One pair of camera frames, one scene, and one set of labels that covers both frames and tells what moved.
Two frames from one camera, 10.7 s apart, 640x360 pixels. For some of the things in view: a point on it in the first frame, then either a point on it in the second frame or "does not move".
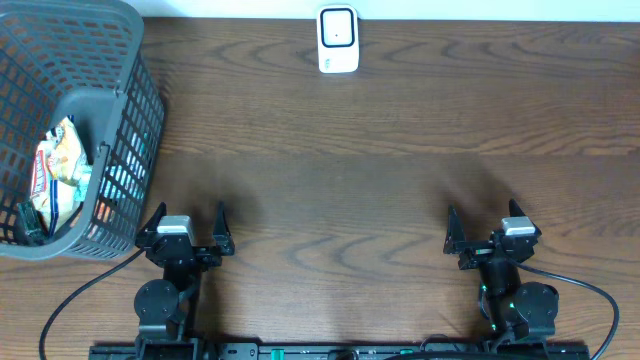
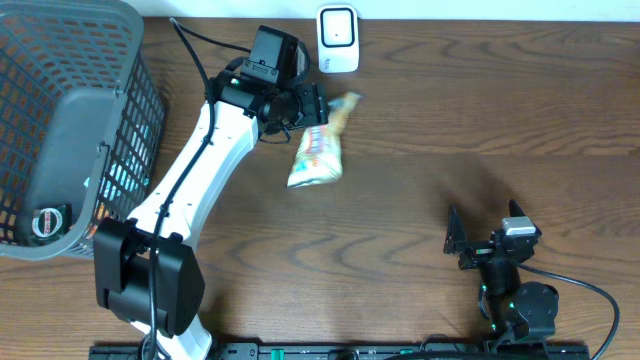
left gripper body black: x=185 y=251 -> x=318 y=103
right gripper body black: x=476 y=251 does not move
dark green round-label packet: x=31 y=225 -> x=50 y=223
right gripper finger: x=514 y=209 does not move
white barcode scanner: x=338 y=38 does not move
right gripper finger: x=455 y=232 does not move
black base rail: x=341 y=351 does not move
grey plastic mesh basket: x=89 y=59 does not move
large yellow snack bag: x=61 y=176 -> x=319 y=158
